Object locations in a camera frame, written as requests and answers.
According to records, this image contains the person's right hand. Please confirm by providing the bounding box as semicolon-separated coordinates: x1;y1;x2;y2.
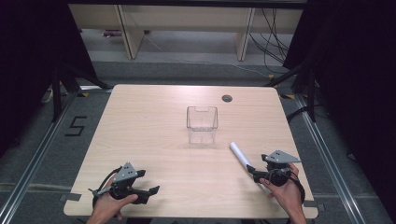
259;162;308;220

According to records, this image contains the aluminium floor rail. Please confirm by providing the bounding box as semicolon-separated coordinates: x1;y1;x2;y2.
0;91;80;224
293;92;368;224

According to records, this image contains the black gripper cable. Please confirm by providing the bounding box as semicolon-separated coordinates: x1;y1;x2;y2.
88;166;123;209
288;172;306;204

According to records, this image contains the white paper roll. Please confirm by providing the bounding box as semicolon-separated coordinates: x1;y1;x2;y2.
229;141;269;193

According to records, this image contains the black metal stand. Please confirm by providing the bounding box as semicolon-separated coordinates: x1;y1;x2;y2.
263;60;318;123
50;61;111;123

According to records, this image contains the person's left hand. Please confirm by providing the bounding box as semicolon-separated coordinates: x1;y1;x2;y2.
87;183;139;224

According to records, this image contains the light wooden desk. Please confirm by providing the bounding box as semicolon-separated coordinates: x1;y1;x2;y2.
68;3;304;63

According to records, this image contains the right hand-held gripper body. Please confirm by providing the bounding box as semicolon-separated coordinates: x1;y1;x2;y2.
261;149;303;188

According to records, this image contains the dark curtain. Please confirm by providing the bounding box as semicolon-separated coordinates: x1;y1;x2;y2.
0;0;99;158
282;0;396;216

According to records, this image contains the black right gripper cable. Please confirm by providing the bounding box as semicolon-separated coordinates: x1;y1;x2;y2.
288;172;306;204

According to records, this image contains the clear plastic container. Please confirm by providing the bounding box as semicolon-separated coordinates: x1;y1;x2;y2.
186;105;219;146

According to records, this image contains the pink and dark small object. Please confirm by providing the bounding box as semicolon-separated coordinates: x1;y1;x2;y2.
101;29;123;38

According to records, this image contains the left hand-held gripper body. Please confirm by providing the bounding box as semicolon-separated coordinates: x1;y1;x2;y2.
109;161;147;201

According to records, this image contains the bundle of black cables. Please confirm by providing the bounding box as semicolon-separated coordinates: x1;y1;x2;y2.
247;7;291;75

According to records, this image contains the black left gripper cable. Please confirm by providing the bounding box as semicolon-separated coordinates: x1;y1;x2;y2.
88;166;123;209

